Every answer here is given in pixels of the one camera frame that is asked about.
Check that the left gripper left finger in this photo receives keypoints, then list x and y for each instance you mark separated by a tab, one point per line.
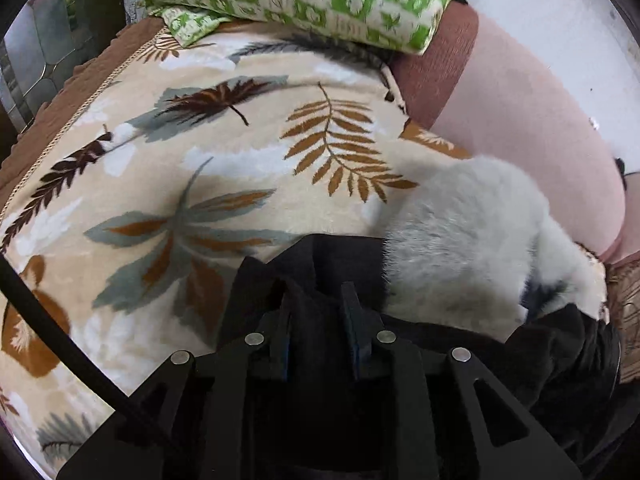
191	418

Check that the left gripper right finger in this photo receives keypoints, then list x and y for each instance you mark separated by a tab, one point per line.
422	405

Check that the black fur-trimmed coat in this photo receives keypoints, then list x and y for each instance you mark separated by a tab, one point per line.
473	258

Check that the striped beige pillow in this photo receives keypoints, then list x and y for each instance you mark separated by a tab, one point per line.
624	305

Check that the leaf print fleece blanket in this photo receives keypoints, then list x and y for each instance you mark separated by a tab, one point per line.
158	169

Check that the stained glass door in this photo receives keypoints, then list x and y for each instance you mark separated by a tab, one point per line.
38	54

